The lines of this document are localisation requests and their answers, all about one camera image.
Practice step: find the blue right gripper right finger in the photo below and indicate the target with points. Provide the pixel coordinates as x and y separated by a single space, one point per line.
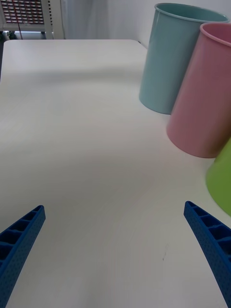
211 240

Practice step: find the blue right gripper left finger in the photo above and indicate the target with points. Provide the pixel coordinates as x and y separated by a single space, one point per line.
21 240

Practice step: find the green plastic bin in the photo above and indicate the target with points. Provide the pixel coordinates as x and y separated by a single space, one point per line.
222 178

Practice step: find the pink plastic bin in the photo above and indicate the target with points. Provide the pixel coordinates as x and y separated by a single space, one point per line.
204 101

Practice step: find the pale blue plastic bin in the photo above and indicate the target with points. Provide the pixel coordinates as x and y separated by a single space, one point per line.
168 60

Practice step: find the small parts drawer cabinet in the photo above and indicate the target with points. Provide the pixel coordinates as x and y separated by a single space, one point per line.
24 14

